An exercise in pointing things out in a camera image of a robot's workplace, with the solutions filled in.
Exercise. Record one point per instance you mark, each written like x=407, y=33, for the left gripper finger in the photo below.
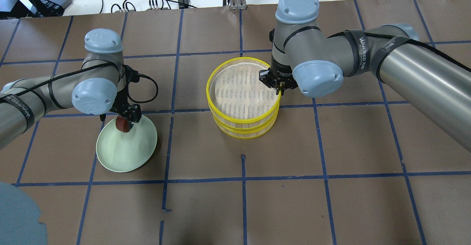
x=133, y=116

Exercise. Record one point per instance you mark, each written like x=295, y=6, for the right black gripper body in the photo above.
x=278, y=69

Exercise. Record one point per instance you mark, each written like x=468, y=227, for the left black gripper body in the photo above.
x=122, y=109

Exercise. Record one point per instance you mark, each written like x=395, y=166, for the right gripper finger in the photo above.
x=266, y=78
x=281, y=87

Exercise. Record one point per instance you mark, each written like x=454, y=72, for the brown steamed bun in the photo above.
x=123, y=125

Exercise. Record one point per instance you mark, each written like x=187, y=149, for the yellow steamer layer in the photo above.
x=211, y=105
x=237, y=129

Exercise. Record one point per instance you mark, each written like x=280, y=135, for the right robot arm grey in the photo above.
x=302, y=57

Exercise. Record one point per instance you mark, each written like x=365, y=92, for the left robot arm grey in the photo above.
x=100, y=86

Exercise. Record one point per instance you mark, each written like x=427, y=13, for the white steamer cloth liner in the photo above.
x=236, y=91

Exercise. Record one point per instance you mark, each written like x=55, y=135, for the light green plate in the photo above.
x=126, y=151

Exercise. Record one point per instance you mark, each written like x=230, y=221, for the black camera stand base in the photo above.
x=10, y=9

